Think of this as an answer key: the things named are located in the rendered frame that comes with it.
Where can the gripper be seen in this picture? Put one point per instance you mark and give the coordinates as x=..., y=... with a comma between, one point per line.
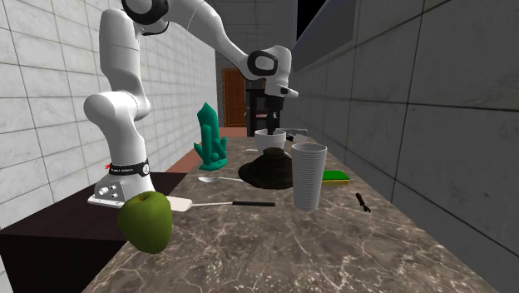
x=274, y=103

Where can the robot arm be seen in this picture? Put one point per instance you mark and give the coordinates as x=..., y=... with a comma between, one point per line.
x=121, y=81

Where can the dark shelf unit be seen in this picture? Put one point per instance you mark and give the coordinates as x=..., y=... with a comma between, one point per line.
x=256, y=107

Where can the white cup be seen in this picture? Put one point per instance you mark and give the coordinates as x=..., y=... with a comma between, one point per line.
x=269, y=141

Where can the brown wooden door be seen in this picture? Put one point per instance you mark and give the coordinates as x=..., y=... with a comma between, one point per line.
x=234, y=97

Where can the teal crystal figure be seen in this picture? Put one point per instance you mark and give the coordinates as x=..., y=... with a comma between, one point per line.
x=211, y=140

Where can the grey ribbed cup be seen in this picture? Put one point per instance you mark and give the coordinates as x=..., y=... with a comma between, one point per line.
x=307, y=178

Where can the green and yellow sponge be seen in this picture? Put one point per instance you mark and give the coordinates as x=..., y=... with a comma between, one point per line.
x=335, y=176

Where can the silver spoon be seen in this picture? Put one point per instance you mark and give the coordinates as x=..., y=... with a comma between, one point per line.
x=211, y=179

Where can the small black tool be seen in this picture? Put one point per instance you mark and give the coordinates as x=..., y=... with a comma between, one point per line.
x=362, y=201

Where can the green apple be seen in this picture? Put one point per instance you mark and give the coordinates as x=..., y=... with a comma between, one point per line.
x=146, y=222

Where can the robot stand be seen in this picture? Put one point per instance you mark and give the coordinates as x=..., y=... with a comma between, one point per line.
x=61, y=231

